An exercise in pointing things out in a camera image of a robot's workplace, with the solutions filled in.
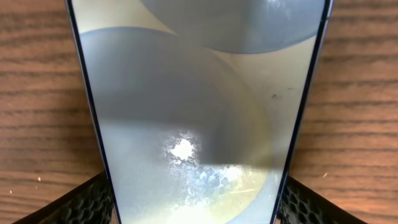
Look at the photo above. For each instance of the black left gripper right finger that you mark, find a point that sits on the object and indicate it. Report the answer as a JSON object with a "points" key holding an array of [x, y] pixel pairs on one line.
{"points": [[301, 205]]}

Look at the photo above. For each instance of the blue screen smartphone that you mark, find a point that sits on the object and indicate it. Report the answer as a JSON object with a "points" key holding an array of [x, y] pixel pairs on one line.
{"points": [[197, 104]]}

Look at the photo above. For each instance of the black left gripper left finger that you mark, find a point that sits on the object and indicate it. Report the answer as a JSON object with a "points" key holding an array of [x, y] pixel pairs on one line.
{"points": [[89, 203]]}

